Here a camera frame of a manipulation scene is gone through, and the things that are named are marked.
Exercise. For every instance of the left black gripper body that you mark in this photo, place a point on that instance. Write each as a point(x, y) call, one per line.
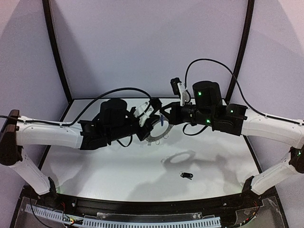
point(141, 129)

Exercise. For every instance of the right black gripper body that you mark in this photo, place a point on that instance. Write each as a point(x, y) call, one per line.
point(178, 114)

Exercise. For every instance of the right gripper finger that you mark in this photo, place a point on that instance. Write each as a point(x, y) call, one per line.
point(165, 110)
point(166, 119)

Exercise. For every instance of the blue tagged silver key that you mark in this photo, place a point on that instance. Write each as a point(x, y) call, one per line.
point(162, 120)

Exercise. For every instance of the metal disc keyring with rings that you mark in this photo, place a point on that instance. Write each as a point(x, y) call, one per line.
point(158, 132)

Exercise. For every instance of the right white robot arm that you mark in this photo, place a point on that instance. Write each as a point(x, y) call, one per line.
point(209, 110)

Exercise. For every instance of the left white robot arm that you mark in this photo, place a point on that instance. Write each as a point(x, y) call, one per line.
point(112, 123)

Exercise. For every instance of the black tagged key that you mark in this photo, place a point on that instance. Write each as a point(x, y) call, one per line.
point(186, 175)

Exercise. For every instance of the right black frame post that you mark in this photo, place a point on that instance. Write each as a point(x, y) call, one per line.
point(242, 48)

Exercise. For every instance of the black frame post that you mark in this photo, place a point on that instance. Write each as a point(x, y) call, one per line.
point(55, 50)
point(242, 48)

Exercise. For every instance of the black front aluminium rail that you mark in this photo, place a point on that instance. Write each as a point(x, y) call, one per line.
point(80, 205)

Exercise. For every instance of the white slotted cable duct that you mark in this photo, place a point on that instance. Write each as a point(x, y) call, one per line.
point(107, 220)

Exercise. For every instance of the left black frame post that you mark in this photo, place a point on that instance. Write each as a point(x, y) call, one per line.
point(55, 50)

